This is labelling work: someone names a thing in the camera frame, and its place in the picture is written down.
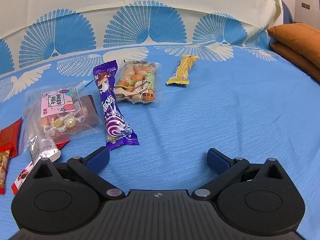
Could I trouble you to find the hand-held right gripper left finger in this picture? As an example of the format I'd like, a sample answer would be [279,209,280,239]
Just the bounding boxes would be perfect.
[30,146,126,200]

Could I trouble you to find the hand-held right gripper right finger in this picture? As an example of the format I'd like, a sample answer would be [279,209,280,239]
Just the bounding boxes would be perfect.
[191,148,289,200]

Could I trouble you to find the dark red snack packet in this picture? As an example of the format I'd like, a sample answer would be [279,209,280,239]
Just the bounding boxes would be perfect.
[54,94,100,137]

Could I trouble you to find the purple candy packet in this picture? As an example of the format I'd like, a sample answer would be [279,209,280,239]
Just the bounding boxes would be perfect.
[93,60,140,151]

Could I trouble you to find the silver clear packet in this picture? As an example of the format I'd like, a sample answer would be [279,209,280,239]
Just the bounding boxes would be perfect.
[21,134,62,163]

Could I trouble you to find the clear bag of candies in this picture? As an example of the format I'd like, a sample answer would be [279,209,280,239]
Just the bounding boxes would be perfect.
[24,86,104,143]

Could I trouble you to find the red white cookie packet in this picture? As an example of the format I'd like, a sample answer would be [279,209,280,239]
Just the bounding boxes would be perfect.
[11,161,34,195]

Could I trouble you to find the clear bag of coated peanuts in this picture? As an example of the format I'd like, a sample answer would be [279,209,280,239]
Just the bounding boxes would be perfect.
[114,59,162,103]

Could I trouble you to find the small red yellow candy packet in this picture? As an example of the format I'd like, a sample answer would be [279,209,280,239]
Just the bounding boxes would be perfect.
[0,149,12,195]

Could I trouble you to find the yellow snack bar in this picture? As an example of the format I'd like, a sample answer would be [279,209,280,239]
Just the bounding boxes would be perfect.
[166,54,200,86]

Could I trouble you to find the blue printed bed sheet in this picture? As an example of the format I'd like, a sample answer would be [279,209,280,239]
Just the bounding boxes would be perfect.
[0,0,320,240]

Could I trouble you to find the blue sofa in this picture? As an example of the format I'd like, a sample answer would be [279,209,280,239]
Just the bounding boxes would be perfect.
[282,0,294,25]

